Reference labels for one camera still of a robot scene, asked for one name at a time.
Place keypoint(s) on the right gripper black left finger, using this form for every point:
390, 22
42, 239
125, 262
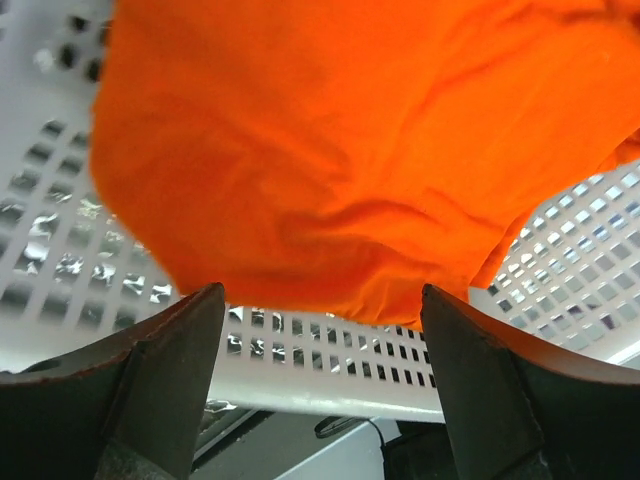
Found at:
128, 406

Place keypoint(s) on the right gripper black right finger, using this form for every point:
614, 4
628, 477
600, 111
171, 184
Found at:
518, 407

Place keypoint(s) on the orange t shirt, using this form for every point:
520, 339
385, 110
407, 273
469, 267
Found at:
337, 156

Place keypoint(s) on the white perforated plastic basket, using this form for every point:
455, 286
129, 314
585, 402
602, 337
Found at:
71, 275

